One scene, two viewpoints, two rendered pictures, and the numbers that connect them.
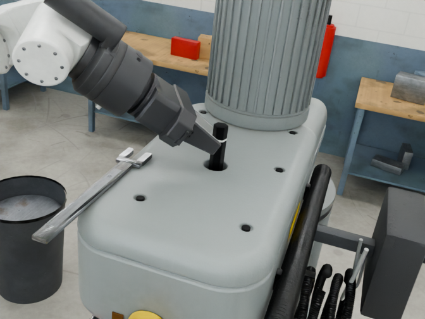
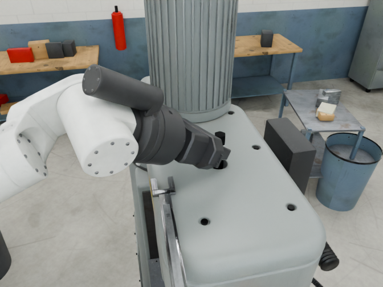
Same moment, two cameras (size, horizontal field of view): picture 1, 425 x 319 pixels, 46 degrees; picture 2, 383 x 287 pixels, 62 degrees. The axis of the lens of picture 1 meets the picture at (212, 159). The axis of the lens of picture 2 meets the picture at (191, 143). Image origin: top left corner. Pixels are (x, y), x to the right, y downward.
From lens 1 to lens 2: 0.37 m
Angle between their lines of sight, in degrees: 24
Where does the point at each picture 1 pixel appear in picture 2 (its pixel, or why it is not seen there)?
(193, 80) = (34, 76)
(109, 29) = (153, 98)
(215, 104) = not seen: hidden behind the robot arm
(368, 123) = not seen: hidden behind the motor
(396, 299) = (301, 185)
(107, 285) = not seen: outside the picture
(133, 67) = (172, 122)
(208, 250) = (293, 242)
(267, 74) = (212, 78)
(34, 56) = (106, 154)
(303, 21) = (229, 31)
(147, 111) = (188, 152)
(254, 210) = (280, 189)
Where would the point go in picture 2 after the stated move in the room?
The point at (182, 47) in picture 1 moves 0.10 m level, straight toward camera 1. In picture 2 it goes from (18, 54) to (19, 57)
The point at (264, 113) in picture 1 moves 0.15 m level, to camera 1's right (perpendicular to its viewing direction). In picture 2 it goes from (214, 107) to (266, 94)
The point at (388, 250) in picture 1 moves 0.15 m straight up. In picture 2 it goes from (295, 161) to (305, 117)
